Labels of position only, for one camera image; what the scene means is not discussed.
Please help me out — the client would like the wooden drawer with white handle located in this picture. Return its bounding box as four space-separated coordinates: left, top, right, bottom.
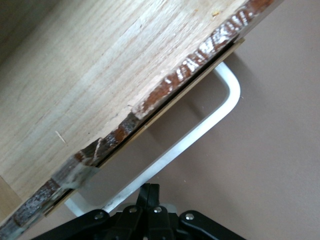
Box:
0 0 285 240

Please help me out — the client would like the brown table cover sheet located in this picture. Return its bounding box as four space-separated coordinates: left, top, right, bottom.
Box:
32 0 320 240

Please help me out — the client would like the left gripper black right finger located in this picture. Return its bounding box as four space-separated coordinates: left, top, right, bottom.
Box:
149 183 247 240

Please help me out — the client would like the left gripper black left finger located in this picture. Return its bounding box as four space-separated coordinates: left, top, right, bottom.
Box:
32 183 151 240

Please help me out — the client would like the clear tape strip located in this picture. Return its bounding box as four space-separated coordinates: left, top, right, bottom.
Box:
51 156 100 190

